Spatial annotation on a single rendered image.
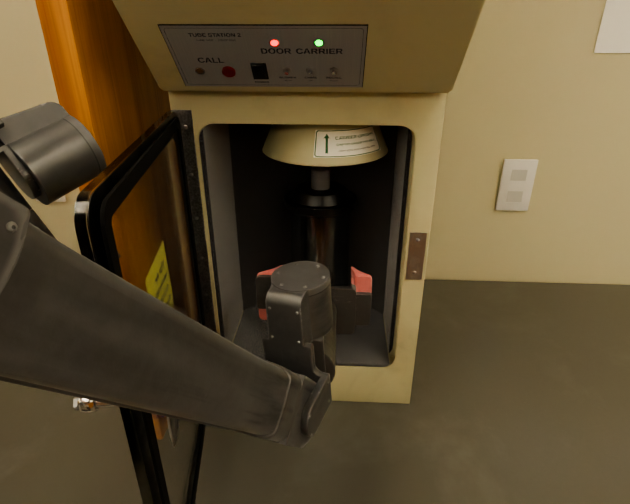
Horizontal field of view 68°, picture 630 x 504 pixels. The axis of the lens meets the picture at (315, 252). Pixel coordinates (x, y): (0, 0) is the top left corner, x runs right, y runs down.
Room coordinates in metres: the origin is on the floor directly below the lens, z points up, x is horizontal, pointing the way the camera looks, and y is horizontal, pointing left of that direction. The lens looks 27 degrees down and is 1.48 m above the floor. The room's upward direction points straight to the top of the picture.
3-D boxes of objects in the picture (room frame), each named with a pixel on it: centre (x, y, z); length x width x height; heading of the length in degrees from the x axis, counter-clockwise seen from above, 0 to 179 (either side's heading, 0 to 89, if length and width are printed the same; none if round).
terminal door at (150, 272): (0.40, 0.15, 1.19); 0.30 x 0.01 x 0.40; 5
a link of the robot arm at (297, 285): (0.36, 0.03, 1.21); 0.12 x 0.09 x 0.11; 157
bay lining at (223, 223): (0.69, 0.00, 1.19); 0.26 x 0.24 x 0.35; 87
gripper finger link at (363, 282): (0.52, -0.04, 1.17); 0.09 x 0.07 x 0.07; 177
